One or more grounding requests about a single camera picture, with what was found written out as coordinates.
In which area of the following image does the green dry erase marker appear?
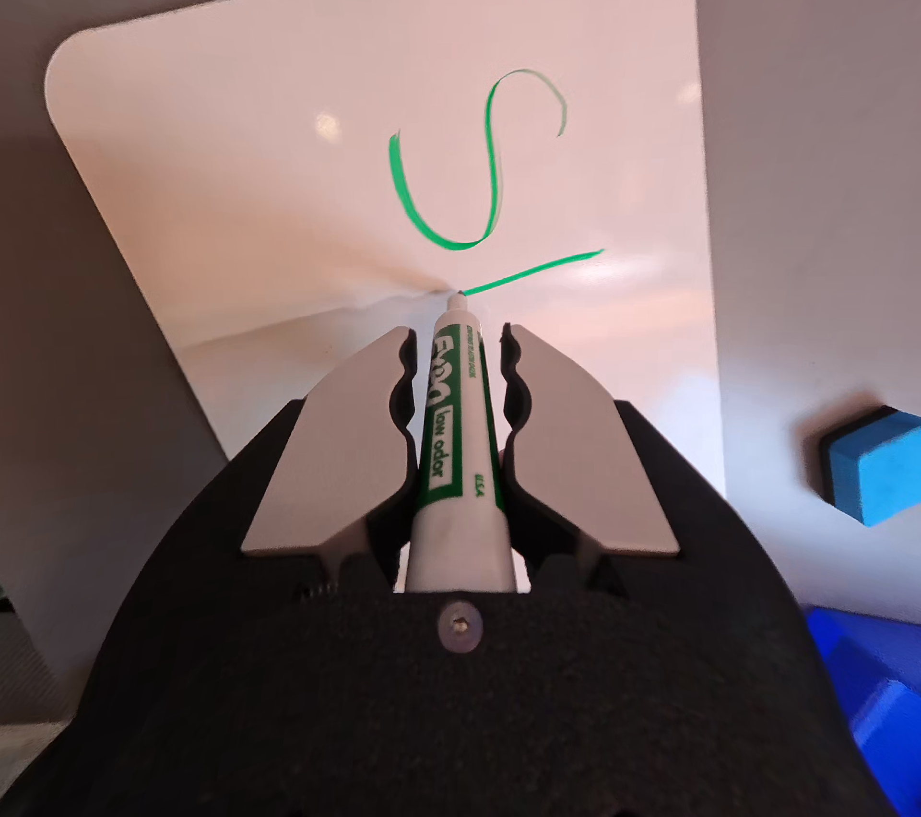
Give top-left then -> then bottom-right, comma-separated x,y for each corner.
405,288 -> 520,593

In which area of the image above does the blue foam eraser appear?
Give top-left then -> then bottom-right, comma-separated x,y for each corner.
819,405 -> 921,529

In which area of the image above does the white whiteboard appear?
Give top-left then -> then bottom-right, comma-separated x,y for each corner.
45,0 -> 726,497

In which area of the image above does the blue plastic bin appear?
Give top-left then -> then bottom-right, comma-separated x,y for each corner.
802,604 -> 921,817

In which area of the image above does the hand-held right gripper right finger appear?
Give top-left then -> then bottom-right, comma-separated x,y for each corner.
498,320 -> 683,582

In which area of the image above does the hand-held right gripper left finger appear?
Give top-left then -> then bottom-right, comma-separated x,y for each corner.
239,326 -> 420,582

